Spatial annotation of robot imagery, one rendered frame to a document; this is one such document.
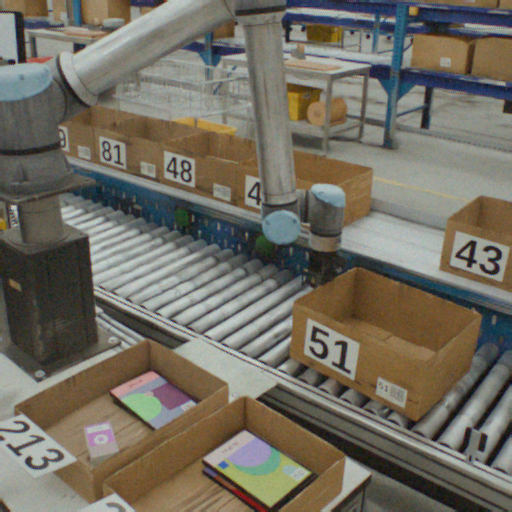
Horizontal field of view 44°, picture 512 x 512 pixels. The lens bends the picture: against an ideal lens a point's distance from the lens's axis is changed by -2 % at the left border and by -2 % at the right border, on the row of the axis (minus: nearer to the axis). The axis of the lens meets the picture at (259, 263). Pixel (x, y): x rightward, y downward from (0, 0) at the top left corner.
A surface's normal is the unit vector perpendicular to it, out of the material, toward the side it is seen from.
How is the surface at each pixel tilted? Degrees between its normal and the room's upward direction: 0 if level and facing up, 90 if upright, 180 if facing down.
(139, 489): 89
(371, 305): 90
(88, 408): 0
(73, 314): 90
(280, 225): 92
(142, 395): 0
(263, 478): 0
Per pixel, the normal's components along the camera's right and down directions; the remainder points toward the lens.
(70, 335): 0.73, 0.32
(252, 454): 0.03, -0.90
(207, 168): -0.61, 0.33
